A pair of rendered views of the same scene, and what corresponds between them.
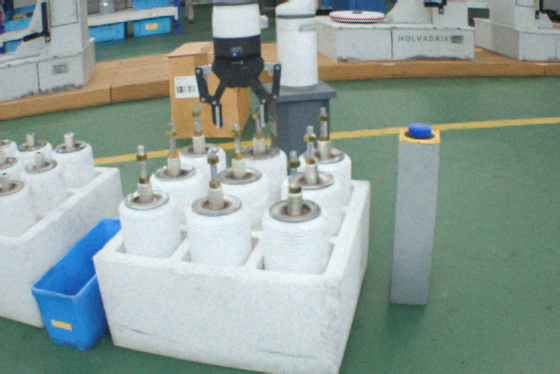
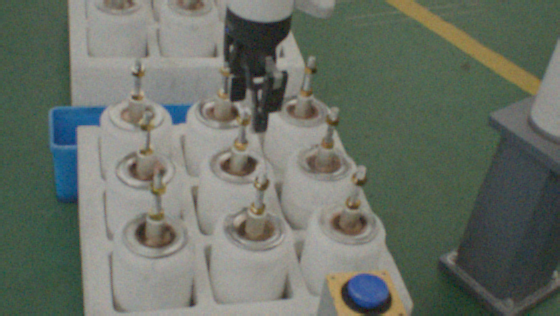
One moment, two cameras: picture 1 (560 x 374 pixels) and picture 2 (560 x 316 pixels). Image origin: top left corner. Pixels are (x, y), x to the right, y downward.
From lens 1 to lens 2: 0.91 m
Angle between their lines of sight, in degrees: 51
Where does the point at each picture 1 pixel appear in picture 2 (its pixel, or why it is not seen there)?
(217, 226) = (110, 186)
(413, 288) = not seen: outside the picture
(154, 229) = (109, 145)
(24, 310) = not seen: hidden behind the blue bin
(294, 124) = (502, 170)
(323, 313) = not seen: outside the picture
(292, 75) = (539, 104)
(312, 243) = (126, 275)
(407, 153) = (325, 299)
